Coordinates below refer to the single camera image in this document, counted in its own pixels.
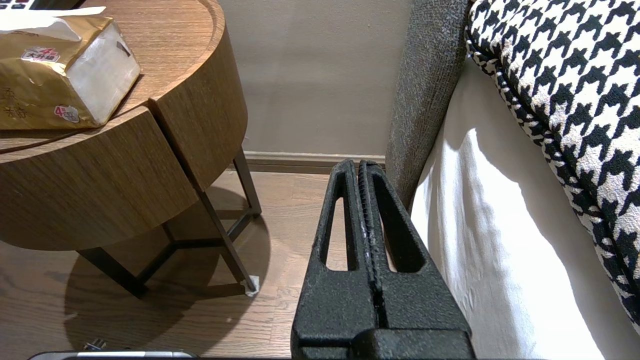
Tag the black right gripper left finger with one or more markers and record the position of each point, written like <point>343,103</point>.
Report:
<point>332,305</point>

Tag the round wooden side table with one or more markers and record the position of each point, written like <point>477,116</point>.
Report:
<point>200,90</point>

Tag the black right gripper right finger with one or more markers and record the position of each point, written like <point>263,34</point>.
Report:
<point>420,305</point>

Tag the brown wall baseboard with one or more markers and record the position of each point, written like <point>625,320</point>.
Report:
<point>300,162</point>

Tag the grey fabric headboard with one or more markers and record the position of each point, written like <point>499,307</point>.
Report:
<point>425,90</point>

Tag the white bed sheet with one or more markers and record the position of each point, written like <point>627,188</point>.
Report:
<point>500,240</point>

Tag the white silver robot base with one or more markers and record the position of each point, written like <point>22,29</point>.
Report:
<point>115,355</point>

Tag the gold tissue pack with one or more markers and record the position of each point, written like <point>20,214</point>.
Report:
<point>45,75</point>

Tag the black-white houndstooth pillow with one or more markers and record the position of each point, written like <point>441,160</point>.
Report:
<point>570,90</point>

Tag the black and white telephone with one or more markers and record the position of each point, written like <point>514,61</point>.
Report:
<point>20,4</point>

